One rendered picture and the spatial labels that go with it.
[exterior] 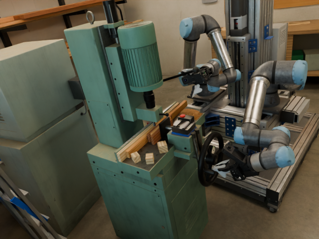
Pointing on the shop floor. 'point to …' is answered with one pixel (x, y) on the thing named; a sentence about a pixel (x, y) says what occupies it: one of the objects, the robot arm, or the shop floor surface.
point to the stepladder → (24, 209)
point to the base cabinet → (154, 205)
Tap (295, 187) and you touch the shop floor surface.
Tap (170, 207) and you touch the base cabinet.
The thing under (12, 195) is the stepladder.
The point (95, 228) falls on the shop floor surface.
